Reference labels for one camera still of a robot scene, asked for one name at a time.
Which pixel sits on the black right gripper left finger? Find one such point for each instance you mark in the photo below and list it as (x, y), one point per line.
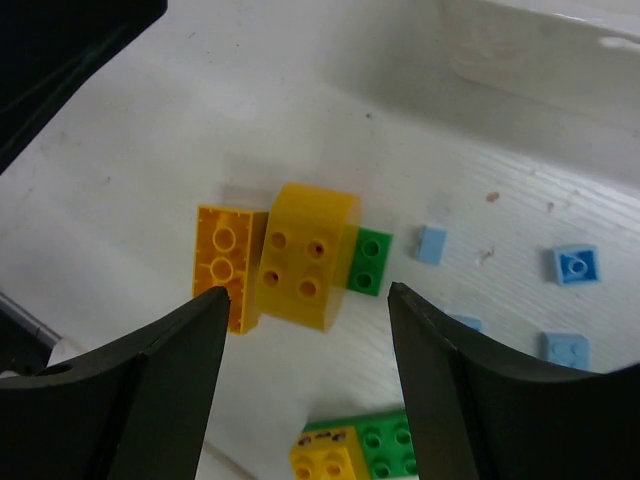
(135, 408)

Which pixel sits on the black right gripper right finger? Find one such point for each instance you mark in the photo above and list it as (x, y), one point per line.
(478, 409)

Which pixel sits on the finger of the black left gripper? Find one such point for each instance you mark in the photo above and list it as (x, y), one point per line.
(49, 49)

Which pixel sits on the green lego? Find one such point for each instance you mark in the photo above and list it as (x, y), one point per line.
(385, 440)
(369, 261)

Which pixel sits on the yellow rounded butterfly lego brick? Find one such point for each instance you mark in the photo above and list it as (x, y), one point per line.
(307, 254)

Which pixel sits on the light blue lego plate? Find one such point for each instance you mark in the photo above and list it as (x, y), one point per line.
(469, 321)

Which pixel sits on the green lego beside yellow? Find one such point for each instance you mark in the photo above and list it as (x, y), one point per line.
(385, 440)

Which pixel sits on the light blue lego bottom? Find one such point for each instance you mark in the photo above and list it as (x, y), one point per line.
(570, 350)

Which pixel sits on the yellow small lego brick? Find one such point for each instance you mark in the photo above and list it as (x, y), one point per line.
(328, 454)

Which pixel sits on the light blue lego stud up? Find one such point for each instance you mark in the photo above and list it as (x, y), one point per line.
(572, 265)

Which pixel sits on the light blue small lego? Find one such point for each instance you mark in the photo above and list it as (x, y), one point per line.
(431, 244)

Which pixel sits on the yellow rectangular lego brick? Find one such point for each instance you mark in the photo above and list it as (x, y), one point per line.
(228, 248)

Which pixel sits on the white divided plastic container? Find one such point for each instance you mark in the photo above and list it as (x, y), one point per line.
(580, 54)

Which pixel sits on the left aluminium rail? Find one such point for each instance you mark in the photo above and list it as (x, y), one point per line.
(26, 343)

